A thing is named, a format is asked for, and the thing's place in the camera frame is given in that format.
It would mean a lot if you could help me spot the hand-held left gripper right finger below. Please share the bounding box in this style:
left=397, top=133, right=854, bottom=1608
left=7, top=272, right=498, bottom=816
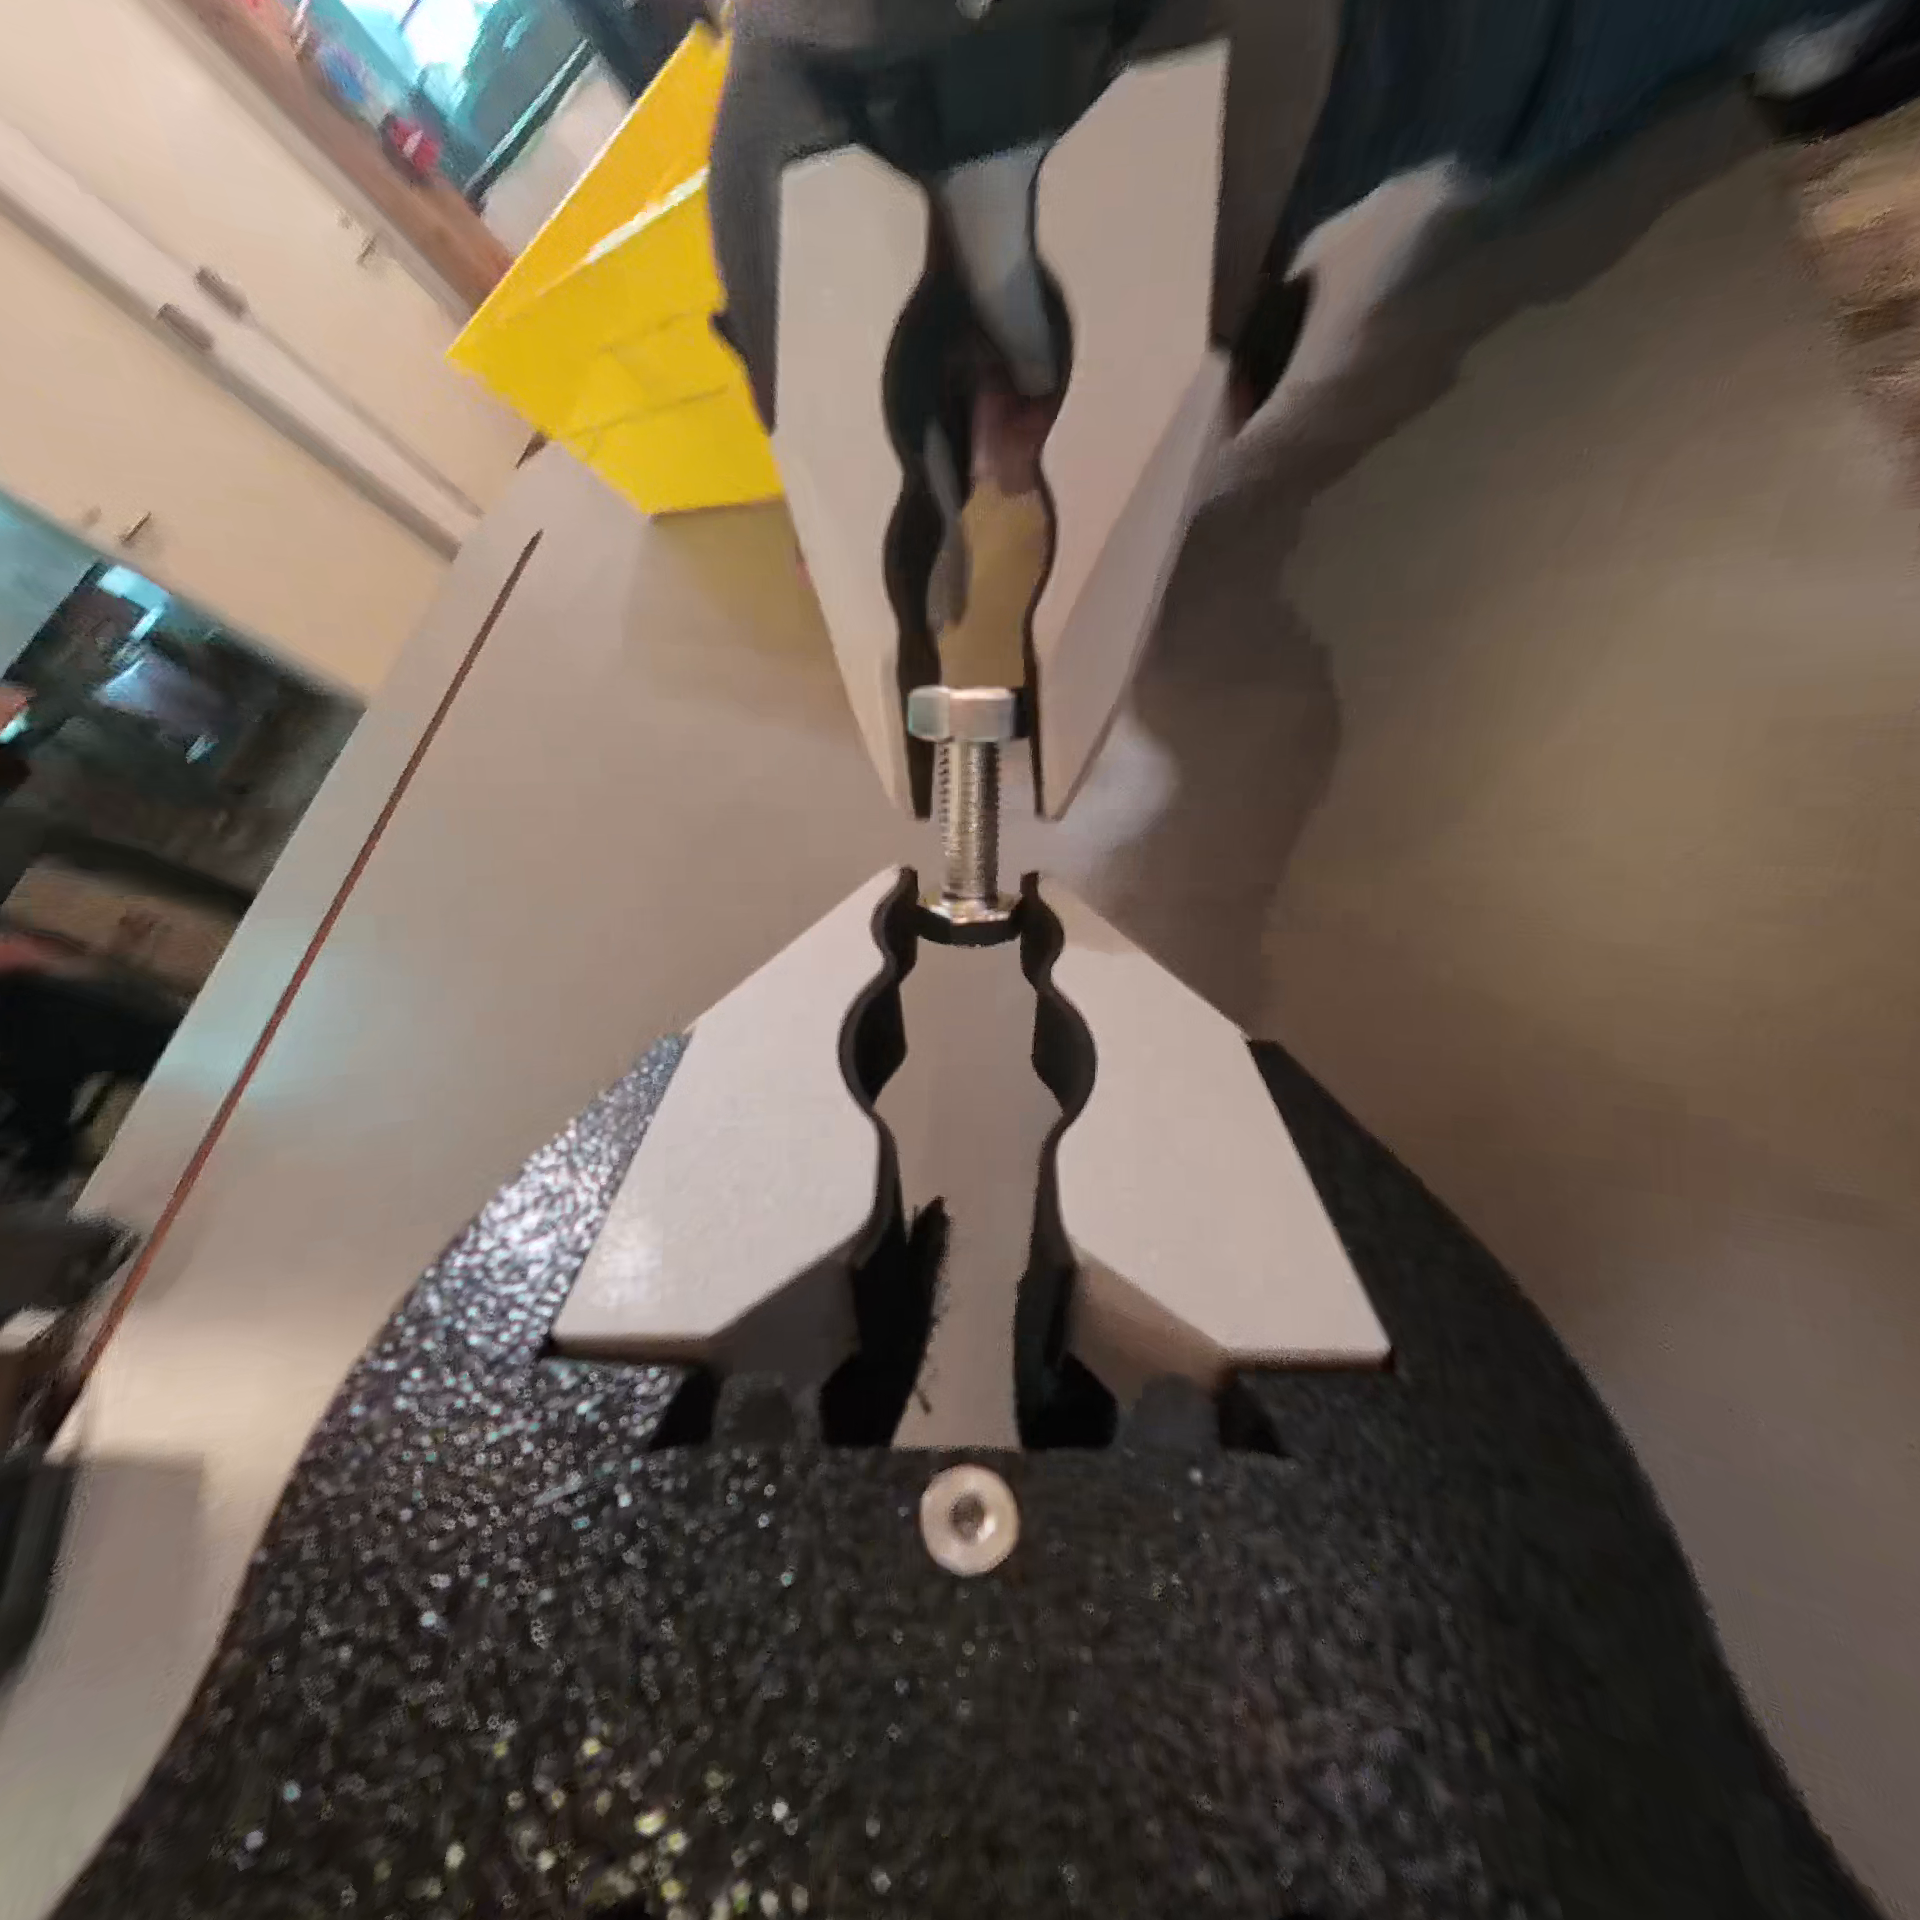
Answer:
left=1016, top=870, right=1392, bottom=1403

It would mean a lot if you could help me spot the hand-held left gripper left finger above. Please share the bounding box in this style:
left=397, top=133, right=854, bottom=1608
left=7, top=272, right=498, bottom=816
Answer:
left=548, top=865, right=924, bottom=1427

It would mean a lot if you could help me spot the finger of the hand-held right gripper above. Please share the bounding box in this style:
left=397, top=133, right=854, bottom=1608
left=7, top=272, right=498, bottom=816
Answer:
left=768, top=146, right=963, bottom=824
left=1016, top=37, right=1234, bottom=827

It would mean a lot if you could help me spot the yellow plastic bin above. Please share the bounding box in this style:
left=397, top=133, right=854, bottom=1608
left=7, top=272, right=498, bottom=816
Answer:
left=445, top=22, right=783, bottom=518

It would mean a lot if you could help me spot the steel bolt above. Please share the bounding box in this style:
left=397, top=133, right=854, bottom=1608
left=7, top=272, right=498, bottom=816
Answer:
left=906, top=685, right=1028, bottom=909

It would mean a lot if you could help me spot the person's right forearm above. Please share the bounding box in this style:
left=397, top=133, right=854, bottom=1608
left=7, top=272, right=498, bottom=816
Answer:
left=1288, top=0, right=1823, bottom=243

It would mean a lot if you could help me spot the wooden ceiling beam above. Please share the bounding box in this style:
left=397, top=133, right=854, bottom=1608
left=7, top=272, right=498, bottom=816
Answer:
left=180, top=0, right=518, bottom=308

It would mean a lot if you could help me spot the window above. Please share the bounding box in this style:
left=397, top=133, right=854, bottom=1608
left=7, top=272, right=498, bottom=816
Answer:
left=292, top=0, right=600, bottom=203

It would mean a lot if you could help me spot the white cabinet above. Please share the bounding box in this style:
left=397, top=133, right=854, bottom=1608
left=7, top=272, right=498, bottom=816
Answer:
left=0, top=0, right=518, bottom=633

